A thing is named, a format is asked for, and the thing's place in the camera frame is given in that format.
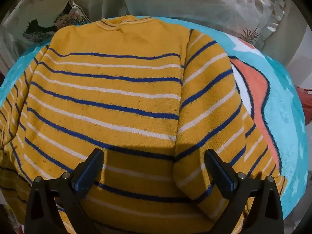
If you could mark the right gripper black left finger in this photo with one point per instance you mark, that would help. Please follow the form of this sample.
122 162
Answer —
42 214

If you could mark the white leaf print pillow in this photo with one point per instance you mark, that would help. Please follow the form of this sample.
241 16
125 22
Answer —
253 21

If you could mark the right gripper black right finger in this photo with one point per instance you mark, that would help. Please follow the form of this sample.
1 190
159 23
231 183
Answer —
266 212

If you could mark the turquoise cartoon fleece blanket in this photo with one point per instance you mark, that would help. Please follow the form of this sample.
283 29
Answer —
268 92

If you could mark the yellow striped knit sweater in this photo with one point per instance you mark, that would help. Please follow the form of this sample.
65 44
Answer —
153 96

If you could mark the white pillow with black bird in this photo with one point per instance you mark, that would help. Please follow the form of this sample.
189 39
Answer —
33 21

